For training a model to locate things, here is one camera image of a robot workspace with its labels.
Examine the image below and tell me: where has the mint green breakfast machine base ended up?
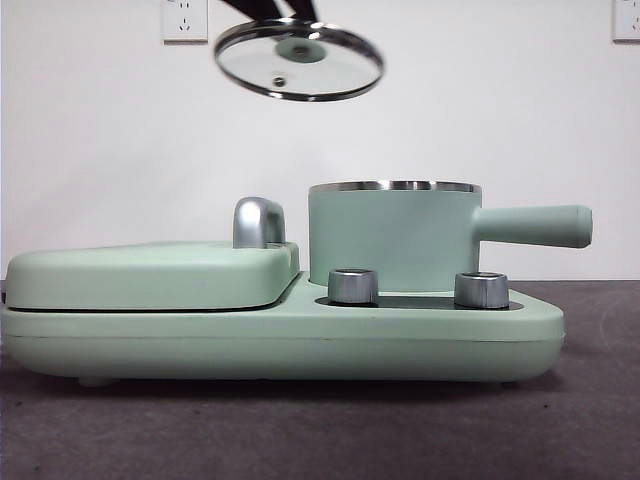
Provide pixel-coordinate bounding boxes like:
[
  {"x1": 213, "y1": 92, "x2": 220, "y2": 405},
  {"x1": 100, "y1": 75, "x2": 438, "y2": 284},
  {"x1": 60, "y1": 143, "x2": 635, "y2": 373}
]
[{"x1": 0, "y1": 272, "x2": 567, "y2": 389}]

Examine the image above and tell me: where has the silver griddle cover handle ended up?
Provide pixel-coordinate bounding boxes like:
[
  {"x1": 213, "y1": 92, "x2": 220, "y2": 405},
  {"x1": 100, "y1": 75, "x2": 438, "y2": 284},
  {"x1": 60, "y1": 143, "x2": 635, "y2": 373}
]
[{"x1": 232, "y1": 197, "x2": 288, "y2": 250}]

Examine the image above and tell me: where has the mint green pot with handle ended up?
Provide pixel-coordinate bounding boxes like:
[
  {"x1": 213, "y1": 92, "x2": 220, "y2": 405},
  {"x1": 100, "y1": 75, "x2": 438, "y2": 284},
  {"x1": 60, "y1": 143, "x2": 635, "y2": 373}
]
[{"x1": 305, "y1": 179, "x2": 594, "y2": 294}]

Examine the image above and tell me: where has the glass pot lid green knob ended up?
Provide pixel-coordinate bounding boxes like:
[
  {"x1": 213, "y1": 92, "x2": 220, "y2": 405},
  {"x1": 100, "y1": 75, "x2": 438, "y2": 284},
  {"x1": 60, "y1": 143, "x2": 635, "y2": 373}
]
[{"x1": 213, "y1": 17, "x2": 386, "y2": 103}]

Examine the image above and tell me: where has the silver control knob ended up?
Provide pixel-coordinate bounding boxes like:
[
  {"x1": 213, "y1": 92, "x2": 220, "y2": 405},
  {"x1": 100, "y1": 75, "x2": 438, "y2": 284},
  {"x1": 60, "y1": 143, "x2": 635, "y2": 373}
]
[
  {"x1": 453, "y1": 271, "x2": 510, "y2": 309},
  {"x1": 327, "y1": 268, "x2": 380, "y2": 306}
]

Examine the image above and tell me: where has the white wall socket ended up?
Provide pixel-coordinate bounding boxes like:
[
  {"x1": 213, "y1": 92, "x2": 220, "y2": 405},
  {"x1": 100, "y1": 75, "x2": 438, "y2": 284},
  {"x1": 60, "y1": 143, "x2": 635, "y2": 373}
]
[
  {"x1": 160, "y1": 0, "x2": 209, "y2": 44},
  {"x1": 612, "y1": 0, "x2": 640, "y2": 42}
]

